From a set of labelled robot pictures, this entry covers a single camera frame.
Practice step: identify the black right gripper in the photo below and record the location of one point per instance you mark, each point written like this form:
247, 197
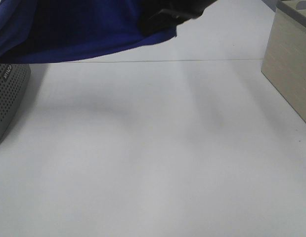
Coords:
159, 15

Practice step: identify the blue microfibre towel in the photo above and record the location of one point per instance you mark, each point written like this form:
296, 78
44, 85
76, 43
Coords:
52, 31

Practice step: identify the beige storage box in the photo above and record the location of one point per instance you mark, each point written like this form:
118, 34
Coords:
284, 63

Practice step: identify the grey perforated plastic basket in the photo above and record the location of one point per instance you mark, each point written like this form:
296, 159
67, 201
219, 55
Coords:
13, 83

